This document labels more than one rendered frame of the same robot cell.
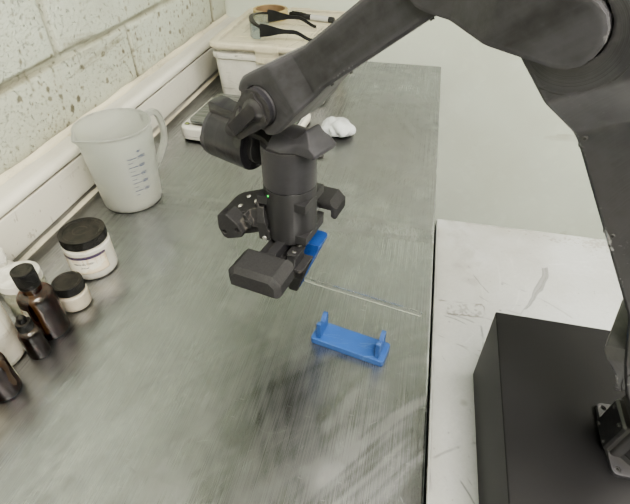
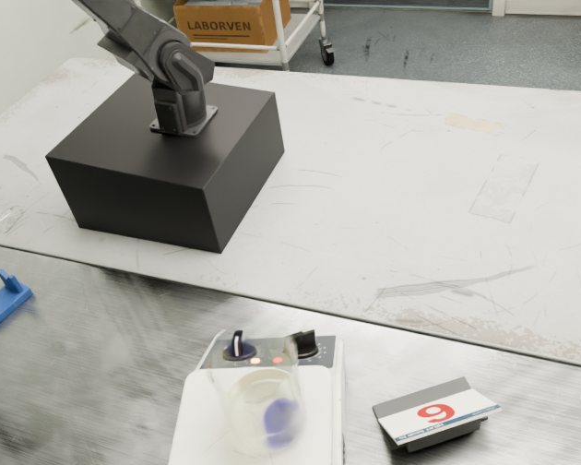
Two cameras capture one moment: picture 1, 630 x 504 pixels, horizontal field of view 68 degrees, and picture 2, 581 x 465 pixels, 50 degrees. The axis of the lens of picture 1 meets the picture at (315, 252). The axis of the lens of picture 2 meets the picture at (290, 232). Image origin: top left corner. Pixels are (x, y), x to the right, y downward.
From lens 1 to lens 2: 36 cm
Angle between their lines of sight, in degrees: 54
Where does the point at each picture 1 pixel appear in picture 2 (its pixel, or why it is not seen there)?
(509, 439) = (152, 175)
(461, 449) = (139, 249)
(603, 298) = (59, 132)
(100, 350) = not seen: outside the picture
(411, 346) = (24, 266)
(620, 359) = (136, 57)
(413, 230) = not seen: outside the picture
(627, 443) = (182, 113)
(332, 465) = (112, 343)
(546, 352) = (98, 139)
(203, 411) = not seen: outside the picture
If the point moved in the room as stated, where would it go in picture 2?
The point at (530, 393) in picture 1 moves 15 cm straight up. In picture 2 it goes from (124, 156) to (78, 34)
